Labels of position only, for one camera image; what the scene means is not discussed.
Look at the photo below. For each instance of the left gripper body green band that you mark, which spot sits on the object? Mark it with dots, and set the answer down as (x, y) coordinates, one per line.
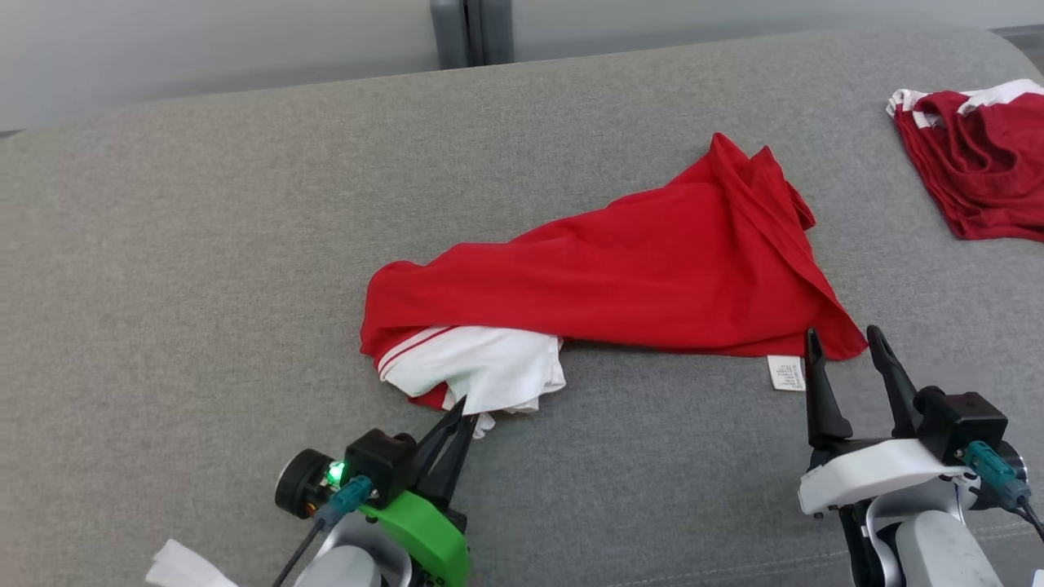
(432, 538)

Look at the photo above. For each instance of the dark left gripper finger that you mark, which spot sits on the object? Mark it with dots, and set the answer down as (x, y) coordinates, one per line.
(455, 477)
(432, 461)

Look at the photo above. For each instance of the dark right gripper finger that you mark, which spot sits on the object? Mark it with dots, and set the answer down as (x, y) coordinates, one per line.
(901, 399)
(822, 408)

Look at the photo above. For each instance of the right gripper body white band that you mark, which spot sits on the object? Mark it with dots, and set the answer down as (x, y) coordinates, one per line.
(864, 477)

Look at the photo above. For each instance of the red and white shirt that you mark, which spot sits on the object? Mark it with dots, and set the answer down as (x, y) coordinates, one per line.
(979, 179)
(612, 269)

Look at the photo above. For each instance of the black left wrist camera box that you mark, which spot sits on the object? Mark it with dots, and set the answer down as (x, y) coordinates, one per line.
(379, 461)

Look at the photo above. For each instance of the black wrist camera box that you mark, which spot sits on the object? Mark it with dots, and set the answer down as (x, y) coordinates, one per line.
(379, 461)
(962, 428)

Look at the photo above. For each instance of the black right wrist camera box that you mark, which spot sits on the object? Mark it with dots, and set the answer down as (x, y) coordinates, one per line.
(962, 428)

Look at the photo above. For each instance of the grey metal partition post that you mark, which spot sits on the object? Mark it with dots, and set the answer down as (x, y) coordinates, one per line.
(449, 33)

